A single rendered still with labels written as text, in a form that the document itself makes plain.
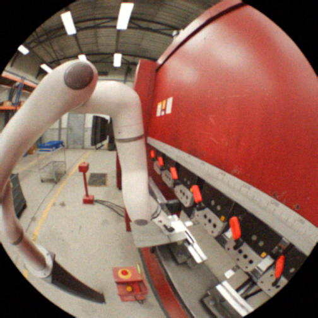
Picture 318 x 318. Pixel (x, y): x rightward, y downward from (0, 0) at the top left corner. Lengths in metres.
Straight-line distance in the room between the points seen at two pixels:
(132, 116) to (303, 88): 0.45
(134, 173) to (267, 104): 0.42
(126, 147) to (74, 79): 0.23
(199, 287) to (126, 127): 0.73
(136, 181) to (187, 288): 0.57
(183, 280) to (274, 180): 0.57
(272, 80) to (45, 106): 0.48
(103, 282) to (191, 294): 1.10
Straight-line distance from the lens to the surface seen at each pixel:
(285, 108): 0.32
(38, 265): 0.59
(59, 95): 0.22
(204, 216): 0.47
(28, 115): 0.28
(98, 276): 1.61
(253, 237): 0.36
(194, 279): 0.69
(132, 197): 0.36
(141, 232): 0.65
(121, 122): 0.32
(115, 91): 0.32
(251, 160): 0.33
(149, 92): 1.33
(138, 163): 0.36
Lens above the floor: 1.49
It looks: 14 degrees down
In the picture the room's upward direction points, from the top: 7 degrees clockwise
